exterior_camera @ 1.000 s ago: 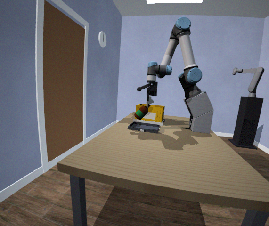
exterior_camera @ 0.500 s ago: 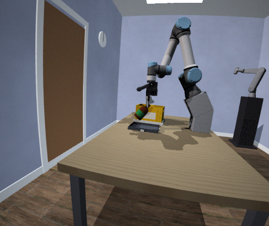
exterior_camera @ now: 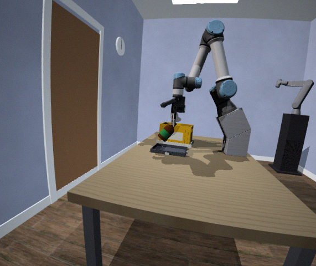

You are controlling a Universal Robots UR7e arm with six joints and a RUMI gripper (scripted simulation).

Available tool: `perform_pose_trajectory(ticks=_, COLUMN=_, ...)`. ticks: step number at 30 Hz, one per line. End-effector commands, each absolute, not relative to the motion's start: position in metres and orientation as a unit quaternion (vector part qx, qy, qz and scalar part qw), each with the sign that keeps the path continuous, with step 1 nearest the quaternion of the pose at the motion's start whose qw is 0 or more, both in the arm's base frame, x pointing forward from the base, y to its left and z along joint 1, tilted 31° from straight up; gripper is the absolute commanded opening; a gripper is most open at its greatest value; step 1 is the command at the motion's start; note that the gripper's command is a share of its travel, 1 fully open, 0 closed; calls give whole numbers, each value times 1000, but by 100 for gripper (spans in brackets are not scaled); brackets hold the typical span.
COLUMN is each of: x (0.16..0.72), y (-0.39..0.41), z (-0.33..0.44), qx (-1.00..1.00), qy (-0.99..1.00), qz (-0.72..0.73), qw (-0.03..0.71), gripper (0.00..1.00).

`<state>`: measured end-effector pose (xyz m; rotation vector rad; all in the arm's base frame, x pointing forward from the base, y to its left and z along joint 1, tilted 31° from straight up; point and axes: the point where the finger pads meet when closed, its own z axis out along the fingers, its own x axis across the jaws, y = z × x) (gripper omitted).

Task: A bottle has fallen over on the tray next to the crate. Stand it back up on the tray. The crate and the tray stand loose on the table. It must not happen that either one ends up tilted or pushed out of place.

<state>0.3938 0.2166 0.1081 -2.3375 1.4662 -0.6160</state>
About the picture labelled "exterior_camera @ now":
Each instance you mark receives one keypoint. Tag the yellow divided crate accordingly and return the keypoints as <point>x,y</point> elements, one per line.
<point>181,132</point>

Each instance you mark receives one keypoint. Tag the brown bottle with green label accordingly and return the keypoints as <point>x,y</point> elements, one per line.
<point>166,132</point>

